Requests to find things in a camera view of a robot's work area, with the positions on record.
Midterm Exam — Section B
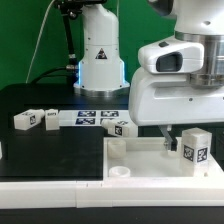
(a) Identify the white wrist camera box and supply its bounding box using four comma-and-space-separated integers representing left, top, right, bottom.
138, 36, 204, 74

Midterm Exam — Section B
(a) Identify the white cable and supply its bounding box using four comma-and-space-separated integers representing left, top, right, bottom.
25, 0, 56, 84

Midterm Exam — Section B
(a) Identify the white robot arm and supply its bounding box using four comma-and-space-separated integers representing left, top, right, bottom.
129, 0, 224, 130

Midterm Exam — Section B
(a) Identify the white front fence bar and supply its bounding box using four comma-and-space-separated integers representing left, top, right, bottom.
0, 177, 224, 209

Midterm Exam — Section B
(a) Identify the black cable bundle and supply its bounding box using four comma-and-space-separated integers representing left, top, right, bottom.
30, 65, 75, 84

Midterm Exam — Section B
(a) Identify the white square tabletop part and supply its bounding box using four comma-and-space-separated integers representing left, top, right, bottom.
101, 136, 224, 183

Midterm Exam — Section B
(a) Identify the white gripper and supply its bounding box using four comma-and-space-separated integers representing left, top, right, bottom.
129, 68, 224, 151

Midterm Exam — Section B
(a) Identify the white tag base sheet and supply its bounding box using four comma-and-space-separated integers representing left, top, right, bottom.
59, 110, 132, 126

